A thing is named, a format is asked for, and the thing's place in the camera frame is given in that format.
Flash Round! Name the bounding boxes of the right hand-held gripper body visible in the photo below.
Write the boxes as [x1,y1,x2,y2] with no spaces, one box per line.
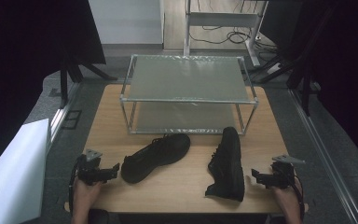
[269,154,306,190]

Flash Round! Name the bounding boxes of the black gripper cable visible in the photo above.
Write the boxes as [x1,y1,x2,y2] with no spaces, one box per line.
[68,154,86,217]
[293,175,306,220]

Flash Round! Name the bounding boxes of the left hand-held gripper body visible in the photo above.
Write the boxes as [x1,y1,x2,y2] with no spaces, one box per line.
[76,148,108,187]

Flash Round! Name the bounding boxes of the dark curtain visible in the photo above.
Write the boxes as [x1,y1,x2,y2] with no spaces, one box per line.
[260,0,358,174]
[0,0,107,180]

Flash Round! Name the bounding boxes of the black floor socket frame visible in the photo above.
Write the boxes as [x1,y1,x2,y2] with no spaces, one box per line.
[61,108,83,131]

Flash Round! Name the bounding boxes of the person's left hand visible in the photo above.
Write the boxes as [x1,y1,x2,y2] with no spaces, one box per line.
[72,178,104,216]

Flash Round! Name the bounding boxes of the grey two-tier shoe rack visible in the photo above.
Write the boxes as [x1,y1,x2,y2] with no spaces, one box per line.
[119,54,259,136]

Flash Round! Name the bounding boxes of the person's right hand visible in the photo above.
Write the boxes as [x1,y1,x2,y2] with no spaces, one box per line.
[271,184,302,216]

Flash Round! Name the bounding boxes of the white board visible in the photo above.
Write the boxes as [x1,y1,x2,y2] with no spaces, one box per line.
[0,118,51,224]

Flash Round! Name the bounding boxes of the metal floor rail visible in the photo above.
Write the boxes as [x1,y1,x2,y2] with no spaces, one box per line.
[288,88,358,224]
[47,81,82,145]

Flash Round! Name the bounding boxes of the black stand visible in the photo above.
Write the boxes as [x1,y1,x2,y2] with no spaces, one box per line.
[59,50,119,110]
[248,0,337,117]

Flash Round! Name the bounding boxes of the black floor cables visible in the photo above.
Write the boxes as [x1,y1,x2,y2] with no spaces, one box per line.
[188,24,279,54]

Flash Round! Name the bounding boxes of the black shoe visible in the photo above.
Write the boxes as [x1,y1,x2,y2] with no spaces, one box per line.
[120,133,191,185]
[204,126,246,203]

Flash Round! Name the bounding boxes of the grey metal desk frame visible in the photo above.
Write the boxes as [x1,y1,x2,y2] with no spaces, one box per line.
[183,0,269,68]

